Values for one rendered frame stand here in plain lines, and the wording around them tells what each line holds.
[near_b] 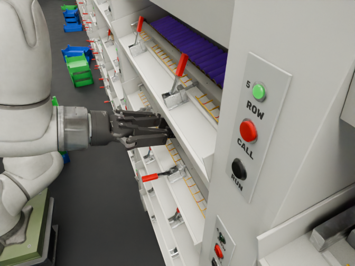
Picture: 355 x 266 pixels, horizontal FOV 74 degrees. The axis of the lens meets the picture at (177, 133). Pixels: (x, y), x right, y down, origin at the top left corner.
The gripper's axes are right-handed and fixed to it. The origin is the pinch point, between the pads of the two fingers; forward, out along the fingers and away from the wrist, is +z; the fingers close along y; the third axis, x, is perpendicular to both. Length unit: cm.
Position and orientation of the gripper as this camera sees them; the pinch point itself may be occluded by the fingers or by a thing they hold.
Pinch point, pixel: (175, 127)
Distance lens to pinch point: 58.1
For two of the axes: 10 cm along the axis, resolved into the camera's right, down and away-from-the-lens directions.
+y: -3.7, -5.9, 7.2
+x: -2.5, 8.1, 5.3
